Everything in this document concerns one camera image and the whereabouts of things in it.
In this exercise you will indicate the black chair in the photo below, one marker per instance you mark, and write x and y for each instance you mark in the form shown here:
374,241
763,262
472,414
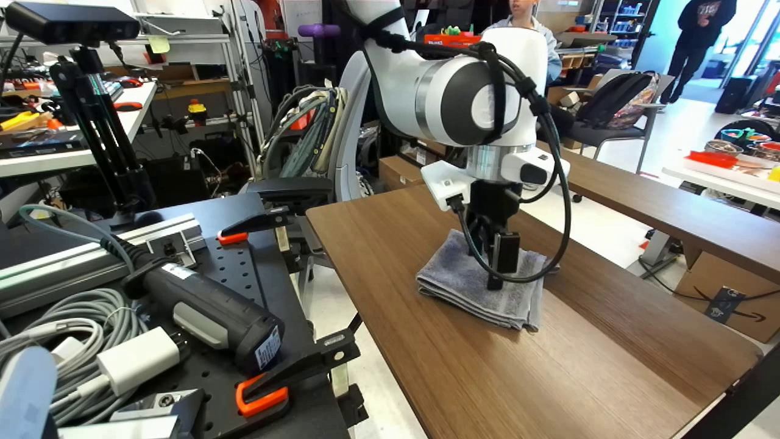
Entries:
609,136

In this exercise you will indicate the cardboard box with black print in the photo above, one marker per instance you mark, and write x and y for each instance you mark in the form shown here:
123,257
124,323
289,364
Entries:
732,280

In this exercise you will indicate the aluminium extrusion rail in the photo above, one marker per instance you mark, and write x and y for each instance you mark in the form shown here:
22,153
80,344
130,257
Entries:
73,263

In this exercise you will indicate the black backpack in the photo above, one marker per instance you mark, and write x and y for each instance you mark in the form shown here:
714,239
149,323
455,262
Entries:
618,97

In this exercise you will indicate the flat orange object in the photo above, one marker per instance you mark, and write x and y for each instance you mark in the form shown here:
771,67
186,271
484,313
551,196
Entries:
712,160

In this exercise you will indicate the red orange box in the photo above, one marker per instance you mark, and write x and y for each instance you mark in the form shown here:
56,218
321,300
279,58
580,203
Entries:
452,36

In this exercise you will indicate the grey towel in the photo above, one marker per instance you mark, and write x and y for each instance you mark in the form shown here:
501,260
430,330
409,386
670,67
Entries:
463,280

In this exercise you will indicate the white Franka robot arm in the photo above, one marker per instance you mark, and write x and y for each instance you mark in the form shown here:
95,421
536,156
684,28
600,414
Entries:
447,97

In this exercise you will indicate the long wooden table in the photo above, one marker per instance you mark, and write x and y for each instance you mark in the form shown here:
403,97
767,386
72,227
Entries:
690,210

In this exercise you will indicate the person light blue shirt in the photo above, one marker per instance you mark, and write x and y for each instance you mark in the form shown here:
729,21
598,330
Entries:
526,24

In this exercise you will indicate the purple cylinder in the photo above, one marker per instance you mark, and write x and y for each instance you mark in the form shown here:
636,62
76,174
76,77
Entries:
317,30

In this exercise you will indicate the pale blue rounded object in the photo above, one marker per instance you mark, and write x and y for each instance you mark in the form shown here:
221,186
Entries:
24,393

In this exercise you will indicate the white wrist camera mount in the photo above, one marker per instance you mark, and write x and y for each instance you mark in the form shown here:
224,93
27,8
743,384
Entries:
442,186

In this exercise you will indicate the black camera stand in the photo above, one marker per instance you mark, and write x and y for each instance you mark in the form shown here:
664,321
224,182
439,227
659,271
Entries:
106,136

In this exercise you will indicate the white power adapter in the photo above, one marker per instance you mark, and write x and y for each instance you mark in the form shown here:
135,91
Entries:
136,361

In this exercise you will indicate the cluttered white workbench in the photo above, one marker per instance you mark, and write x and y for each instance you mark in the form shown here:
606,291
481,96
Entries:
50,153

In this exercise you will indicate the walking person black clothes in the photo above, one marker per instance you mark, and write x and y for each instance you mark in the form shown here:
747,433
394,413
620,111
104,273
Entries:
697,40

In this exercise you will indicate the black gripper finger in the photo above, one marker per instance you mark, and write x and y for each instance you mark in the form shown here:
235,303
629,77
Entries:
494,280
508,252

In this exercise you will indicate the black stereo camera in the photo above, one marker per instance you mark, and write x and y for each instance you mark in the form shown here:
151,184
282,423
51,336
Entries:
68,22

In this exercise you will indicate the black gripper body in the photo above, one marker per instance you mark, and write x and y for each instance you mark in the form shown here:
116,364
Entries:
494,205

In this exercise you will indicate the white board with items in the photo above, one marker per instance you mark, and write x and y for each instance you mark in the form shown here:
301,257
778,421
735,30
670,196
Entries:
732,179

